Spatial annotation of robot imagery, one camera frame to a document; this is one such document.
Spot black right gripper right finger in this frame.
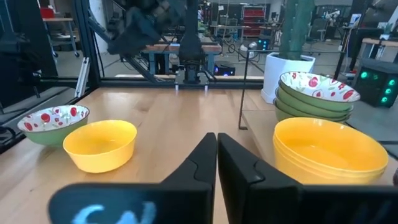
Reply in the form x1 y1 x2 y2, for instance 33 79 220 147
218 133 398 224

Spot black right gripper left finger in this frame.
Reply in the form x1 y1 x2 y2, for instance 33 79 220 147
48 132 218 224

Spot yellow mini bowl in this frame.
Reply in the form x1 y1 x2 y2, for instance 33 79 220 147
272 116 389 179
273 141 389 183
62 119 138 174
275 149 388 187

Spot green red-floral mini bowl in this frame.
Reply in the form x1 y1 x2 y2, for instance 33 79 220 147
274 106 349 124
272 98 353 121
278 70 361 112
17 105 90 147
275 88 354 118

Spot wooden workbench blue legs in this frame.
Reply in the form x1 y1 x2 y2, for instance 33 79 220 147
141 34 223 75

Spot wooden side table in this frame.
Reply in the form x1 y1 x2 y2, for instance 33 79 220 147
42 17 80 58

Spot black device blue light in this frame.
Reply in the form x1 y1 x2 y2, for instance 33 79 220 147
213 60 236 77

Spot red box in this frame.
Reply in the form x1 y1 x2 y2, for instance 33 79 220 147
39 6 56 19

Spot red storage shelving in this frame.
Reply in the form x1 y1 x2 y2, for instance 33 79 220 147
242 4 268 38

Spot white hexagonal plant pot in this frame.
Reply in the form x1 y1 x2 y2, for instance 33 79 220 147
261 52 317 105

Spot large black equipment rack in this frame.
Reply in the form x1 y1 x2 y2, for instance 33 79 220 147
0 0 43 105

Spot green cactus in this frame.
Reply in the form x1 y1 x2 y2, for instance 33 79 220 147
278 0 315 62

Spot black computer green lights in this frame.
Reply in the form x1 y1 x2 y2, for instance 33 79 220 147
353 57 398 109

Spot grey office chair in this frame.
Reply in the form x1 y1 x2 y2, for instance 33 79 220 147
307 18 330 43

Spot wooden top desk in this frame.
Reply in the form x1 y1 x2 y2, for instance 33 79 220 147
360 37 398 63

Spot black aluminium table frame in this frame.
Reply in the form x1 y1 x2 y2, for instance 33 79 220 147
40 0 265 91

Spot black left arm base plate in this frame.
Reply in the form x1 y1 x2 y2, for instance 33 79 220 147
174 70 210 91

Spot silver aluminium bracket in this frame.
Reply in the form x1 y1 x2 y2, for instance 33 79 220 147
74 57 91 99

